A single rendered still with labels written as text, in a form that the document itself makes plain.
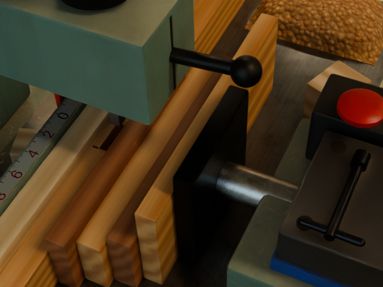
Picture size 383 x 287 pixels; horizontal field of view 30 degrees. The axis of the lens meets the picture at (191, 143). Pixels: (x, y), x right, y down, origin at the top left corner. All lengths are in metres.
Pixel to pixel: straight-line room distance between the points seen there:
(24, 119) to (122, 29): 0.35
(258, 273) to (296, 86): 0.23
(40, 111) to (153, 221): 0.35
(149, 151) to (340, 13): 0.24
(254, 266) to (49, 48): 0.18
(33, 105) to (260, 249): 0.39
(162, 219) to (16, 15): 0.15
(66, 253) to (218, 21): 0.28
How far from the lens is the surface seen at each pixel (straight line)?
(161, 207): 0.45
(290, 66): 0.65
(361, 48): 0.66
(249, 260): 0.45
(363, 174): 0.44
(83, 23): 0.43
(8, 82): 0.73
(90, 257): 0.48
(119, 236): 0.47
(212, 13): 0.63
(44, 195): 0.50
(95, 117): 0.54
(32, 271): 0.48
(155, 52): 0.43
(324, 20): 0.66
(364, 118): 0.44
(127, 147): 0.51
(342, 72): 0.59
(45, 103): 0.77
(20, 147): 0.69
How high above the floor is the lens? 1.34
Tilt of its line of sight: 50 degrees down
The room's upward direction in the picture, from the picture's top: 2 degrees counter-clockwise
